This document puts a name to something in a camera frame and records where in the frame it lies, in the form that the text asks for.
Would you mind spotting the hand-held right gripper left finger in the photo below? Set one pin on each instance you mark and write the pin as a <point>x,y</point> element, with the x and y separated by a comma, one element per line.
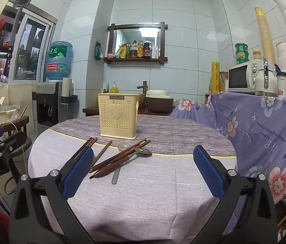
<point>78,172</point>

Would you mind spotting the wooden chair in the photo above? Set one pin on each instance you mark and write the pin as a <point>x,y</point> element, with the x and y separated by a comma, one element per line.
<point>18,122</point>

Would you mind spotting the woven basin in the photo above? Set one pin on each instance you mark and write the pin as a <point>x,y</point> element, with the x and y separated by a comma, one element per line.
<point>142,100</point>

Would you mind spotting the cream perforated utensil holder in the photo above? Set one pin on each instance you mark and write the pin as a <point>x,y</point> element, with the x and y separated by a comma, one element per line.
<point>118,115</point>

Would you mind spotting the bottle with purple label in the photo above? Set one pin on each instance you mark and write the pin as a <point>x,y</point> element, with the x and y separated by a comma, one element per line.
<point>134,50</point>

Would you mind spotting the water dispenser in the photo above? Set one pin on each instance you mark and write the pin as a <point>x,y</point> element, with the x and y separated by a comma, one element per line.
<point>47,99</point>

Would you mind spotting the wooden faucet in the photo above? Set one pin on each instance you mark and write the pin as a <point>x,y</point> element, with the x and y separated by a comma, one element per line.
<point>144,86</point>

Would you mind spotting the stack of yellow paper cups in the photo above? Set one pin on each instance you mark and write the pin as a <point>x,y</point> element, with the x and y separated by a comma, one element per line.
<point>263,35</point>

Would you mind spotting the wooden counter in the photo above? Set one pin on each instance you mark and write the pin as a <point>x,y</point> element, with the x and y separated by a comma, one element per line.
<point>89,110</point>

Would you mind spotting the brown wooden chopstick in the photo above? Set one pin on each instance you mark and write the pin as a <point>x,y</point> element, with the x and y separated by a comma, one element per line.
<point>122,153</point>
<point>134,149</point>
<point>94,141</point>
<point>90,141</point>
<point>102,152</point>

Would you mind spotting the yellow roll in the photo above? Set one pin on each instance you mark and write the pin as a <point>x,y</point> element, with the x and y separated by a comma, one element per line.
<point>215,77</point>

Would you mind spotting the yellow jar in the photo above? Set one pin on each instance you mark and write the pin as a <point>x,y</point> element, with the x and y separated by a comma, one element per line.
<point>257,54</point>

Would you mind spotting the yellow oil bottle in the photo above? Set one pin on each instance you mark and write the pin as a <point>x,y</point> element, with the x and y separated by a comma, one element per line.
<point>128,50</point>

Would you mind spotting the purple floral cloth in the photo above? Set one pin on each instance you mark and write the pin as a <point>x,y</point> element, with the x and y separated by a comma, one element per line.
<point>254,122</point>

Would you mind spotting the blue water jug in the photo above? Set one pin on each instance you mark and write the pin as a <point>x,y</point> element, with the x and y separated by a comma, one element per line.
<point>59,61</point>

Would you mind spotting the white cup tube with holder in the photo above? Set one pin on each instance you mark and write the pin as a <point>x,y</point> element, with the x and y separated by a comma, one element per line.
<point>66,89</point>

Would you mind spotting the wooden box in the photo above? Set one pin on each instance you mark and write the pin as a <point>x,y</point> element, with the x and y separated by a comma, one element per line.
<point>207,98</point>

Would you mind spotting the purple striped tablecloth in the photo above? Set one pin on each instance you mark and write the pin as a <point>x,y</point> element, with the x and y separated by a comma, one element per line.
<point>145,203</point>

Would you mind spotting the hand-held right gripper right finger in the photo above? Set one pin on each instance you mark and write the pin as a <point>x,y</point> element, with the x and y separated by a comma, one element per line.
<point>208,172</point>

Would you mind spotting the glass jar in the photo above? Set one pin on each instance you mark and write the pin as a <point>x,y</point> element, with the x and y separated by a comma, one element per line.
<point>224,81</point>

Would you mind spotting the brown pot with white lid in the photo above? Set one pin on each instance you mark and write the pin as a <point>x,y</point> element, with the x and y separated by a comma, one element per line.
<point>158,101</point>

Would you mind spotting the pink container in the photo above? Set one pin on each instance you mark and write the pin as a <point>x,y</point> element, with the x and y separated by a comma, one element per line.
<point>110,56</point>

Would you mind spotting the wooden framed mirror shelf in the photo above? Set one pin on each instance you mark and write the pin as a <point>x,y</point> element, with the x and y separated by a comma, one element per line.
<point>135,25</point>

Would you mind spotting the phone stand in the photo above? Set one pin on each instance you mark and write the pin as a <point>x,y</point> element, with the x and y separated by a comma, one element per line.
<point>14,30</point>

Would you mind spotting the yellow soap bottle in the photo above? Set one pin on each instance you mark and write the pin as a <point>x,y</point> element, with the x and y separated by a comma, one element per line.
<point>114,89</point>

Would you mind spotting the bottle with yellow label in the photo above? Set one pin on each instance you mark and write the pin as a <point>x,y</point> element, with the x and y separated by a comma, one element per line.
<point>140,50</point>

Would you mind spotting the white bottle with red label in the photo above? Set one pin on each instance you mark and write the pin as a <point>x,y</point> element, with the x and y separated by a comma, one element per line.
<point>282,83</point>

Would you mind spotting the all-metal spoon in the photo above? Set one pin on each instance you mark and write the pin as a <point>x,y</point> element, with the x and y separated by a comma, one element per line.
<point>124,146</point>

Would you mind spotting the white microwave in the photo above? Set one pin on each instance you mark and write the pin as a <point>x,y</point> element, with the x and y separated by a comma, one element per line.
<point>239,77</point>

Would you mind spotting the yellow-green packet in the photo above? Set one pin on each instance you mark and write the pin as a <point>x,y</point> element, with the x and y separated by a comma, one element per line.
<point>122,52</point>

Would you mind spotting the window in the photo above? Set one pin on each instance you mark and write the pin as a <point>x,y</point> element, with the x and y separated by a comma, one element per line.
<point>28,53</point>

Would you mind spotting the green hanging packet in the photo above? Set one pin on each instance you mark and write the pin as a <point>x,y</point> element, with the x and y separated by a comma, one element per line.
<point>98,52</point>

